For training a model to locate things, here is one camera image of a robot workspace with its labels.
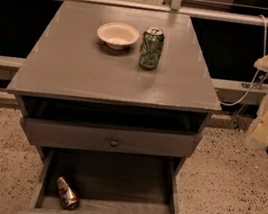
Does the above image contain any crushed orange soda can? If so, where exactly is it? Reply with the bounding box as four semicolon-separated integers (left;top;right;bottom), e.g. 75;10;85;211
56;176;80;210

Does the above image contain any grey wooden drawer cabinet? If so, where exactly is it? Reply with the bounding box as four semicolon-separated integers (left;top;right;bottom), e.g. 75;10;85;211
7;1;219;214

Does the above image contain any round metal drawer knob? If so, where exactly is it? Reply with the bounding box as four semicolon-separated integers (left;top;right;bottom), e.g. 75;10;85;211
109;137;118;147

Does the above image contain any green soda can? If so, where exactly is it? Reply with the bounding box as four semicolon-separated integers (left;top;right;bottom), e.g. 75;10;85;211
139;27;165;70

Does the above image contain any open grey middle drawer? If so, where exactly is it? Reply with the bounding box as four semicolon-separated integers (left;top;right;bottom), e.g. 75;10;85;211
17;149;179;214

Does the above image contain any closed grey upper drawer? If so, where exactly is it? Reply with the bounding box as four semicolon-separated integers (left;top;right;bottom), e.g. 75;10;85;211
20;117;202;158

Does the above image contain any white paper bowl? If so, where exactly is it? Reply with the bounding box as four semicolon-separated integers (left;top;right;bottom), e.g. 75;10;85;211
97;22;140;50

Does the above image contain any grey metal railing frame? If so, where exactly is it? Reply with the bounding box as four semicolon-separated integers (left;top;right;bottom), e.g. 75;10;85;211
0;0;258;111

